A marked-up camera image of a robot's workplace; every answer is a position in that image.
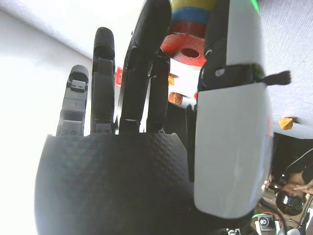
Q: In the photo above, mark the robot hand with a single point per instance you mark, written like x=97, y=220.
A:
x=110, y=183

